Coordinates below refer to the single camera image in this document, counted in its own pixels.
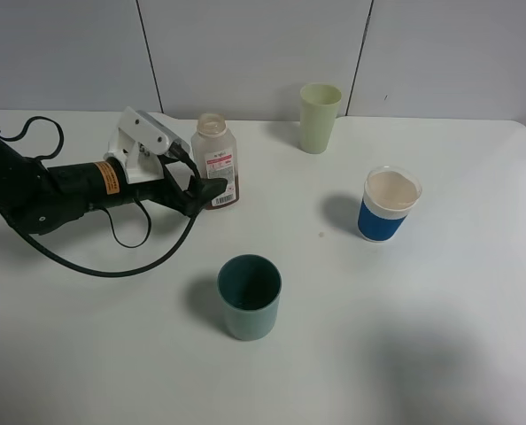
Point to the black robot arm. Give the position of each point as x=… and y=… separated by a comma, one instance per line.
x=20, y=176

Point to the black gripper orange label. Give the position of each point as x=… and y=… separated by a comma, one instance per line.
x=66, y=193

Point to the clear plastic drink bottle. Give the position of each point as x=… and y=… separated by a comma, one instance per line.
x=215, y=154

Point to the light green tall cup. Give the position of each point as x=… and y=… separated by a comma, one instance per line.
x=319, y=108

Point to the blue sleeved paper cup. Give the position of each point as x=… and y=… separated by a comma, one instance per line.
x=390, y=193

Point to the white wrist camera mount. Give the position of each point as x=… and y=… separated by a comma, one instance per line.
x=140, y=144

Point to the teal green cup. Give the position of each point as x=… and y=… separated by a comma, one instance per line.
x=249, y=287

